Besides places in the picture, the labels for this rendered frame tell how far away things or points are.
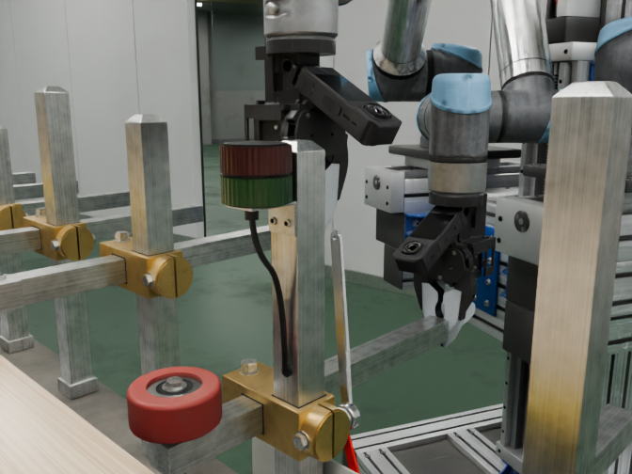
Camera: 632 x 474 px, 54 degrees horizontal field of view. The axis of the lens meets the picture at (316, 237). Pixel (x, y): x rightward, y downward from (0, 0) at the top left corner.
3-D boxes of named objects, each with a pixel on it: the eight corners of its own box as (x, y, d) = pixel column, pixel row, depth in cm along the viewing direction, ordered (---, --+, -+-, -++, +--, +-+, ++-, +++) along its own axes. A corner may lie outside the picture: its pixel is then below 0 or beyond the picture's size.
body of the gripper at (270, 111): (294, 155, 71) (293, 46, 69) (351, 160, 65) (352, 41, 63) (243, 160, 66) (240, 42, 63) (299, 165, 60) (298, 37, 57)
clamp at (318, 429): (259, 402, 68) (258, 359, 67) (351, 450, 59) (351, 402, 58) (217, 420, 64) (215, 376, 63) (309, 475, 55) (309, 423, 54)
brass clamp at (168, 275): (140, 271, 83) (137, 235, 82) (198, 292, 74) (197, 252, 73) (97, 280, 79) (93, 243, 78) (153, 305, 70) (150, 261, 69)
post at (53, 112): (85, 391, 100) (57, 86, 89) (94, 398, 97) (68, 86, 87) (63, 399, 97) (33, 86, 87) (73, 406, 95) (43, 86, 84)
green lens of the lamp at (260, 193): (260, 193, 56) (260, 169, 55) (308, 200, 52) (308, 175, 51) (206, 201, 52) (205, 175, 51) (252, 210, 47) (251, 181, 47)
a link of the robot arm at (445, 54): (486, 104, 137) (490, 40, 134) (426, 104, 137) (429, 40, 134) (473, 103, 149) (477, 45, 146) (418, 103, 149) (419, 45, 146)
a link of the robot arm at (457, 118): (482, 75, 83) (501, 72, 75) (479, 157, 85) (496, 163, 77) (424, 75, 83) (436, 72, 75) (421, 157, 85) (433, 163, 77)
